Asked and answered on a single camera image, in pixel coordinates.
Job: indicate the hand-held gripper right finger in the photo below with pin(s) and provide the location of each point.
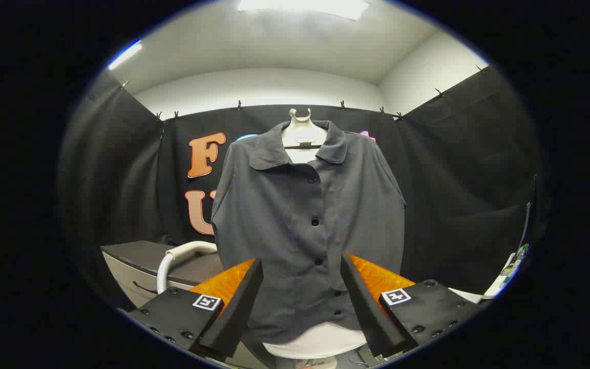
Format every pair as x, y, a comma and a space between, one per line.
364, 307

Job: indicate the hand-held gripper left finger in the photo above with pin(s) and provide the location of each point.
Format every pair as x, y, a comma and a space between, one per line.
238, 307

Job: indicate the white garment steamer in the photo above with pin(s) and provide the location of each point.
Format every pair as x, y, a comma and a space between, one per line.
164, 266

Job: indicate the grey button shirt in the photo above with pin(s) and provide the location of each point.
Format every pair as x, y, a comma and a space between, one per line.
285, 215

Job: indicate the grey drawer cabinet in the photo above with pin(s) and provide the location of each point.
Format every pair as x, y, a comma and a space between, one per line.
141, 256

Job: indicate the white side table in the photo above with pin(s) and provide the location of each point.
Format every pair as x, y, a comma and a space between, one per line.
497, 284

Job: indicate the white mannequin torso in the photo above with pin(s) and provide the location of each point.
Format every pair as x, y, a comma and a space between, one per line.
302, 136

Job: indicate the narrow ceiling light strip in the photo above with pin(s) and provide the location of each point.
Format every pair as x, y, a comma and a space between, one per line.
125, 55

